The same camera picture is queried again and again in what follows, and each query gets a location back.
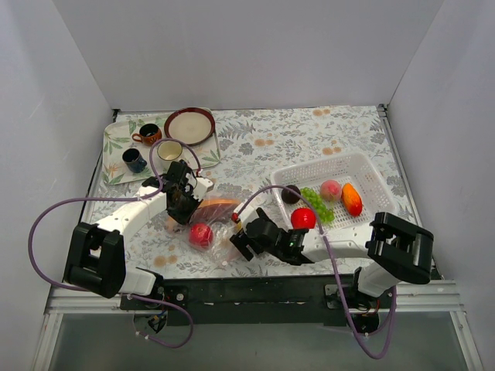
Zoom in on brown orange teacup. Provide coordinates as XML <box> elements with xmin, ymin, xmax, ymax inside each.
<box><xmin>131</xmin><ymin>124</ymin><xmax>162</xmax><ymax>147</ymax></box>

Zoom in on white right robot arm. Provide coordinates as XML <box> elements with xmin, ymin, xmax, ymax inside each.
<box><xmin>230</xmin><ymin>206</ymin><xmax>434</xmax><ymax>308</ymax></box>

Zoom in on cream enamel mug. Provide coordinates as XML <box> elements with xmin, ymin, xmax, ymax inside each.
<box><xmin>157</xmin><ymin>141</ymin><xmax>183</xmax><ymax>162</ymax></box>

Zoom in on clear zip top bag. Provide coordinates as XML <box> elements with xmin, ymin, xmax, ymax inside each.
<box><xmin>168</xmin><ymin>194</ymin><xmax>241</xmax><ymax>267</ymax></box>

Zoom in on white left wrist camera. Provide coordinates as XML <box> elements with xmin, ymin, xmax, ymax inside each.
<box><xmin>193</xmin><ymin>176</ymin><xmax>214</xmax><ymax>201</ymax></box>

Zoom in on white perforated plastic basket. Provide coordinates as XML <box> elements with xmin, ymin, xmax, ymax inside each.
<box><xmin>271</xmin><ymin>151</ymin><xmax>398</xmax><ymax>230</ymax></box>

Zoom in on dark purple fake eggplant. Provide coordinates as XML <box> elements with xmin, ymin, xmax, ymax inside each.
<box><xmin>281</xmin><ymin>185</ymin><xmax>301</xmax><ymax>205</ymax></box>

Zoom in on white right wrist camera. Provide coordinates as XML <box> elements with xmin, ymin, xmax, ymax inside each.
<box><xmin>231</xmin><ymin>203</ymin><xmax>259</xmax><ymax>230</ymax></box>

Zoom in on orange red fake mango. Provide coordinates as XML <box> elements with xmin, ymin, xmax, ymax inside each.
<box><xmin>341</xmin><ymin>183</ymin><xmax>363</xmax><ymax>217</ymax></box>

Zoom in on floral serving tray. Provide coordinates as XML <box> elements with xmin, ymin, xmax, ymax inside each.
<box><xmin>102</xmin><ymin>112</ymin><xmax>220</xmax><ymax>186</ymax></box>

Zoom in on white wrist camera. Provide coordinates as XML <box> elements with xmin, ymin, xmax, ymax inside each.
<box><xmin>193</xmin><ymin>176</ymin><xmax>214</xmax><ymax>201</ymax></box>
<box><xmin>231</xmin><ymin>203</ymin><xmax>259</xmax><ymax>230</ymax></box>

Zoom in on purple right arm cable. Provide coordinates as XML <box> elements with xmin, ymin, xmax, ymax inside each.
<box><xmin>231</xmin><ymin>185</ymin><xmax>398</xmax><ymax>360</ymax></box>

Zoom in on aluminium frame rail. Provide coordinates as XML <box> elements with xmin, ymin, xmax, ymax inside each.
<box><xmin>45</xmin><ymin>281</ymin><xmax>465</xmax><ymax>314</ymax></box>

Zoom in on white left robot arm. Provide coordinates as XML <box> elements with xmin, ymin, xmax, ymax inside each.
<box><xmin>63</xmin><ymin>160</ymin><xmax>213</xmax><ymax>309</ymax></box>

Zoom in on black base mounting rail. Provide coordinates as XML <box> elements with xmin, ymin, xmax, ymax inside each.
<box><xmin>119</xmin><ymin>274</ymin><xmax>403</xmax><ymax>328</ymax></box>

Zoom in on dark blue small cup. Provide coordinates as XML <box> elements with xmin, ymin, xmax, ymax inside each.
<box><xmin>121</xmin><ymin>148</ymin><xmax>147</xmax><ymax>174</ymax></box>

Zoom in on pink fake peach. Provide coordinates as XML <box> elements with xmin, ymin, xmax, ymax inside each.
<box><xmin>319</xmin><ymin>179</ymin><xmax>342</xmax><ymax>203</ymax></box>

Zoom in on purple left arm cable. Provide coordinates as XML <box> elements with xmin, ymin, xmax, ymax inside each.
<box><xmin>29</xmin><ymin>137</ymin><xmax>204</xmax><ymax>349</ymax></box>

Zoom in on green fake grapes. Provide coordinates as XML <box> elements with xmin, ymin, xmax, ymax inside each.
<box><xmin>301</xmin><ymin>187</ymin><xmax>335</xmax><ymax>224</ymax></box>

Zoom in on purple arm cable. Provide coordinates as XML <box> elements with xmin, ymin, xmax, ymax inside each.
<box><xmin>231</xmin><ymin>185</ymin><xmax>398</xmax><ymax>360</ymax></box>
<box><xmin>29</xmin><ymin>137</ymin><xmax>204</xmax><ymax>349</ymax></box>

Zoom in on red rimmed cream plate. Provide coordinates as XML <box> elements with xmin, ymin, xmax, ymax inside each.
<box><xmin>164</xmin><ymin>107</ymin><xmax>216</xmax><ymax>146</ymax></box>

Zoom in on red fake tomato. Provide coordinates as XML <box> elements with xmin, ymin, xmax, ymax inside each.
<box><xmin>189</xmin><ymin>223</ymin><xmax>213</xmax><ymax>249</ymax></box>
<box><xmin>291</xmin><ymin>208</ymin><xmax>316</xmax><ymax>230</ymax></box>

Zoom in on floral patterned tablecloth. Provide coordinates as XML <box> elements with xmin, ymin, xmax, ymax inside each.
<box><xmin>89</xmin><ymin>106</ymin><xmax>416</xmax><ymax>279</ymax></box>

